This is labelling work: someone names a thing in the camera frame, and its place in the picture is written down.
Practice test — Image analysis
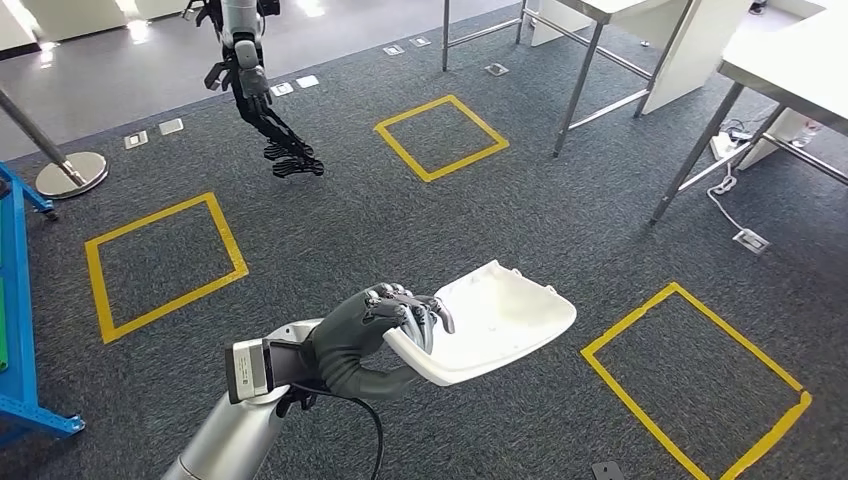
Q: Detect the white power strip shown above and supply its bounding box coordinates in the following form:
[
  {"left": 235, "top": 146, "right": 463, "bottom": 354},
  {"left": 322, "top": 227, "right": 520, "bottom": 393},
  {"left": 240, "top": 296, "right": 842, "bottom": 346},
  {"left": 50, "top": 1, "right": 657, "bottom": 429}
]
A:
[{"left": 710, "top": 128, "right": 755, "bottom": 162}]

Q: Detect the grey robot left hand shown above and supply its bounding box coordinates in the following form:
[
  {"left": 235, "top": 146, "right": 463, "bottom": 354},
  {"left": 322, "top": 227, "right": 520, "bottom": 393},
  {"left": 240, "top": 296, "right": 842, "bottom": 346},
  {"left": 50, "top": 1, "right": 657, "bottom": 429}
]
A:
[{"left": 307, "top": 282, "right": 457, "bottom": 402}]

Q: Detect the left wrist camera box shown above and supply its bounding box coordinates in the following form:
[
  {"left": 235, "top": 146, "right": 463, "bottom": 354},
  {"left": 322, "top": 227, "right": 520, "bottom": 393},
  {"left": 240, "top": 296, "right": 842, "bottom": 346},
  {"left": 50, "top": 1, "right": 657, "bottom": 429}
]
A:
[{"left": 224, "top": 338, "right": 274, "bottom": 406}]

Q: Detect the background humanoid robot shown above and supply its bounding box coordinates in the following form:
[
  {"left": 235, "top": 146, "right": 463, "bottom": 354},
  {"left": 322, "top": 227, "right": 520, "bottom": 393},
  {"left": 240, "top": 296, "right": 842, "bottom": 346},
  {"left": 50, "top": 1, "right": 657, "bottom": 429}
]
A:
[{"left": 181, "top": 0, "right": 327, "bottom": 180}]

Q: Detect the white plastic shell part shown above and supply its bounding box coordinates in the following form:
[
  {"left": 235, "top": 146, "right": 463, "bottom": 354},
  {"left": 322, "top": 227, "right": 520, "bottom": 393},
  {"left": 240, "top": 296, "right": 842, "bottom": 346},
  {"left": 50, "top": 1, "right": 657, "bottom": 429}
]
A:
[{"left": 383, "top": 259, "right": 578, "bottom": 388}]

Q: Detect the white knotted cable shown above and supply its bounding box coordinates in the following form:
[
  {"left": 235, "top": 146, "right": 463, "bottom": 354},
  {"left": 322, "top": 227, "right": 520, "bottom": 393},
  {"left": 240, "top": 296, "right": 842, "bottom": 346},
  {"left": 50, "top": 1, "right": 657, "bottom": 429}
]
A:
[{"left": 704, "top": 158, "right": 747, "bottom": 234}]

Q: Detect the chrome barrier post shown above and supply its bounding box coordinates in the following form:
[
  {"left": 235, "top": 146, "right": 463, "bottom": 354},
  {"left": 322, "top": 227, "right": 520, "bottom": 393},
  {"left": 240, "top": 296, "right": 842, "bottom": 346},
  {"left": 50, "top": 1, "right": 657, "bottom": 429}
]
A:
[{"left": 0, "top": 86, "right": 109, "bottom": 201}]

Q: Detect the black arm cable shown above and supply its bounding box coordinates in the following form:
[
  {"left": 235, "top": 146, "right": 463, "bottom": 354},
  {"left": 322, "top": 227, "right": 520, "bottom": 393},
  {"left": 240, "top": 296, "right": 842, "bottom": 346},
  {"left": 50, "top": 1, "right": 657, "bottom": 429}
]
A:
[{"left": 288, "top": 382, "right": 386, "bottom": 480}]

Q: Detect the blue metal shelf rack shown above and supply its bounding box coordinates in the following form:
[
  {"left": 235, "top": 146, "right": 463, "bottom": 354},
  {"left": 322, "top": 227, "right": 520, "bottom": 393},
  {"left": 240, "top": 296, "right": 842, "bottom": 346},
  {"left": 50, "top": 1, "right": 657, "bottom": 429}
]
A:
[{"left": 0, "top": 160, "right": 87, "bottom": 446}]

